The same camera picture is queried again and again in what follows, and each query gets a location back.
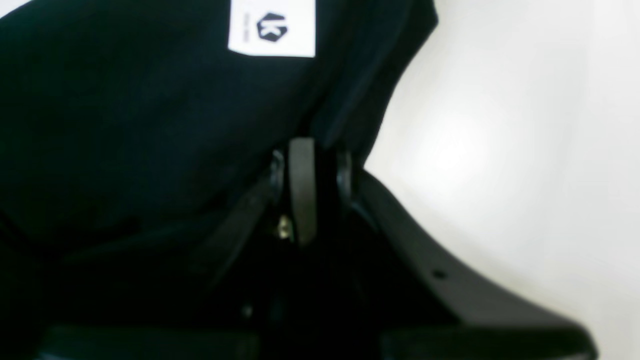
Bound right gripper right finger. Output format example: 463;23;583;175
320;150;598;360

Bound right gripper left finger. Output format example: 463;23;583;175
39;137;318;360

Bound black T-shirt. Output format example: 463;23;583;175
1;0;438;323

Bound white shirt label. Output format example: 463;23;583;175
227;0;317;59

